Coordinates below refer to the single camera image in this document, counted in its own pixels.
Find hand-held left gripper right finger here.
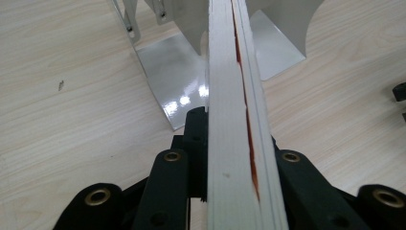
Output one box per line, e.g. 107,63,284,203
270,136,372,230

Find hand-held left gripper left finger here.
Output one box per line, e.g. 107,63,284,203
131,106,211,230

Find white caterpillar picture book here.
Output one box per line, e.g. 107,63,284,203
206,0,290,230

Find grey metal expandable book rack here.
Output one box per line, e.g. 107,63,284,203
109,0,327,132

